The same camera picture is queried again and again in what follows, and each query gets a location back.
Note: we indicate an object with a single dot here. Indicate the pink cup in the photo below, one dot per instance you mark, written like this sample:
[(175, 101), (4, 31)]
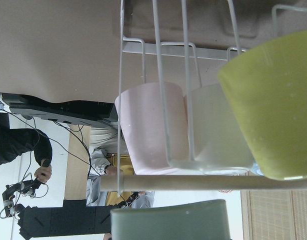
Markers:
[(142, 124)]

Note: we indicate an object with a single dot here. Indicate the green cup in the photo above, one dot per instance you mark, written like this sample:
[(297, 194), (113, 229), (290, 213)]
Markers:
[(204, 220)]

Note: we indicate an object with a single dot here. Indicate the yellow cup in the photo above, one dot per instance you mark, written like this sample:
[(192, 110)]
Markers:
[(266, 88)]

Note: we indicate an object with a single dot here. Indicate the white wire cup rack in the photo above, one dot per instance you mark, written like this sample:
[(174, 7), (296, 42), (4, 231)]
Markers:
[(188, 51)]

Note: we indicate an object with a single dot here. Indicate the black foam block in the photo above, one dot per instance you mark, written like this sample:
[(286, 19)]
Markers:
[(72, 219)]

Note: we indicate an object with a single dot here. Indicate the person in grey jacket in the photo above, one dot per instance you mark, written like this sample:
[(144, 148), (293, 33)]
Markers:
[(104, 162)]

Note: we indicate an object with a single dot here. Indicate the person in black jacket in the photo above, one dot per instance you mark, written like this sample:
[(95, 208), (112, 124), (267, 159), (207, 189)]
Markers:
[(16, 141)]

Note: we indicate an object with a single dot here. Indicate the white translucent cup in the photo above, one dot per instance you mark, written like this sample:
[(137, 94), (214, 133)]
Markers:
[(220, 147)]

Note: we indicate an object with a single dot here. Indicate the wooden rack handle bar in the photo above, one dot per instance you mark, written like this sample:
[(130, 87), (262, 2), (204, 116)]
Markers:
[(129, 183)]

